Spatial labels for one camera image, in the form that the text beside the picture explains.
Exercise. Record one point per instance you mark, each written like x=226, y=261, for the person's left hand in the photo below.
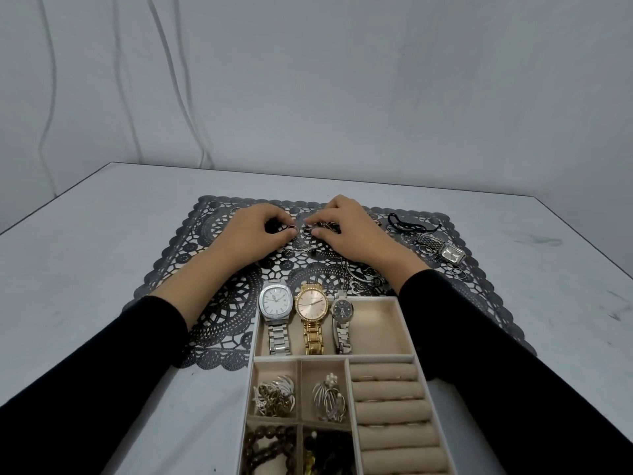
x=247, y=237

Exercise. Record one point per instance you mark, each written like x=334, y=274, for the gold watch with pink dial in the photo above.
x=312, y=302

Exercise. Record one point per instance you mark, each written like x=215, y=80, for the person's left thumb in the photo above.
x=286, y=238

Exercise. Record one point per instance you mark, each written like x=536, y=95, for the black lace placemat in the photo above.
x=217, y=311

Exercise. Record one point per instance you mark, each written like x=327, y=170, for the person's right forearm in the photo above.
x=494, y=370

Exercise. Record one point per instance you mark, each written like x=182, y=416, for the person's right thumb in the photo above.
x=324, y=237

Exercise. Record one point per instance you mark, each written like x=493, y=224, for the silver pearl brooch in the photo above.
x=330, y=398

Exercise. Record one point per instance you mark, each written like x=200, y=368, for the gold and silver brooch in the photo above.
x=274, y=396

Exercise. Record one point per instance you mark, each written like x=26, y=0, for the person's right hand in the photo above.
x=361, y=237

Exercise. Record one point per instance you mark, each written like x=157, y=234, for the rectangular silver watch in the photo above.
x=451, y=252

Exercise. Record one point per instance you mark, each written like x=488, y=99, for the person's left forearm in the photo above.
x=113, y=370

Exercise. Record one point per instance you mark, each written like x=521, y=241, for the beige velvet jewelry box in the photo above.
x=381, y=331

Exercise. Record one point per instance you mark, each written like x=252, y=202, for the silver watch with white dial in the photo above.
x=276, y=301

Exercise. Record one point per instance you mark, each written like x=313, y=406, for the small silver watch dark dial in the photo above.
x=341, y=311

